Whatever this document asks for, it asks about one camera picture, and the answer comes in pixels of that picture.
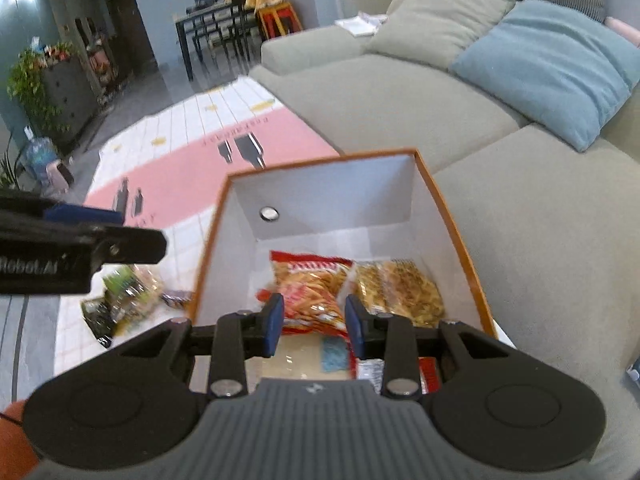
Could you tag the dark sausage stick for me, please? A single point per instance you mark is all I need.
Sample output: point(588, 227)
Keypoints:
point(175, 299)

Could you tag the beige sofa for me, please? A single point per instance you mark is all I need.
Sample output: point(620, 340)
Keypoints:
point(400, 100)

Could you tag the dark cabinet with plants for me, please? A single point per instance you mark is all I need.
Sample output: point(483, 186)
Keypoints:
point(32, 85)

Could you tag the grey drawer cabinet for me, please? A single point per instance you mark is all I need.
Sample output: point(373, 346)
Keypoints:
point(72, 95)

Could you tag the potted leaf plant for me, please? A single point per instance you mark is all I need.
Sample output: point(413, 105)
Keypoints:
point(9, 165)

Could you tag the red fries snack packet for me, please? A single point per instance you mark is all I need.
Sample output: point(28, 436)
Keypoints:
point(310, 285)

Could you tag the pink roll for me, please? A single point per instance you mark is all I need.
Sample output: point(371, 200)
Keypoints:
point(625, 31)

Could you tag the person's orange clothing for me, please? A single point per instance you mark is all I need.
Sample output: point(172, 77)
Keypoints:
point(12, 450)

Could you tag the dark dining chair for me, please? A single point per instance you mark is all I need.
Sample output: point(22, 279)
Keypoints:
point(242, 20)
point(207, 35)

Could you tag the large water bottle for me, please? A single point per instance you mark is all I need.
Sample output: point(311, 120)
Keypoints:
point(39, 157)

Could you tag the red stool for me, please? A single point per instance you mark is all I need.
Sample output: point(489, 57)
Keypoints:
point(280, 21)

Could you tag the pink checked printed tablecloth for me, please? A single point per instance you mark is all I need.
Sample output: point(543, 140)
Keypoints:
point(175, 160)

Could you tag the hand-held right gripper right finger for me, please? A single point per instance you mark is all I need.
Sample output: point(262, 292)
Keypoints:
point(356, 322)

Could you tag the beige cushion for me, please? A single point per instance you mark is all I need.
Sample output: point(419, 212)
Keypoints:
point(440, 20)

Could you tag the blue cushion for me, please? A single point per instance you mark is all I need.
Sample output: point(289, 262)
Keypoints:
point(550, 65)

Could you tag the papers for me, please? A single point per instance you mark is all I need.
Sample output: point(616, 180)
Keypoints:
point(360, 24)

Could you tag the orange cardboard box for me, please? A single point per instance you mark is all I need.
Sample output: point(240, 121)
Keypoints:
point(325, 195)

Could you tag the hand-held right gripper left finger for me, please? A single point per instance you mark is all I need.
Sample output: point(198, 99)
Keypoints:
point(274, 322)

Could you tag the green snack packet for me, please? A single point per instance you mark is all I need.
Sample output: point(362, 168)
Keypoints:
point(130, 290)

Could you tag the red spicy strip packet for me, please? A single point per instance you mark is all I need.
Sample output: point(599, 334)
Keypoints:
point(429, 372)

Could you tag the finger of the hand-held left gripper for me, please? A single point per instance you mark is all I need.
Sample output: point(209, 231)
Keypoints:
point(85, 214)
point(135, 246)

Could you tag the dark seaweed packet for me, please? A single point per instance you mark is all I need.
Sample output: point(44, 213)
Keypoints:
point(97, 317)

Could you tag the clear sandwich packet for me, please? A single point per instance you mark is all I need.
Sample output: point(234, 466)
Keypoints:
point(300, 360)

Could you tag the cluttered shelf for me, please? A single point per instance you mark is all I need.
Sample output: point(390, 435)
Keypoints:
point(100, 55)

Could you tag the clear yellow twist chips bag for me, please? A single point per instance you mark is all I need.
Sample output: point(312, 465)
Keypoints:
point(400, 290)

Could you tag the pink heater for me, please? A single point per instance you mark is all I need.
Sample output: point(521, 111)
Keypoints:
point(61, 175)

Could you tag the small white snack packet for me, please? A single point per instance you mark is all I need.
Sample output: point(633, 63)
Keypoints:
point(367, 370)

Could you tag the dark dining table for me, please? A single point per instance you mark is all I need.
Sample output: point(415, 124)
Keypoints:
point(210, 16)

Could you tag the smartphone on stand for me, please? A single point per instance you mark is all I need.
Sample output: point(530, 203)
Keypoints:
point(634, 369)

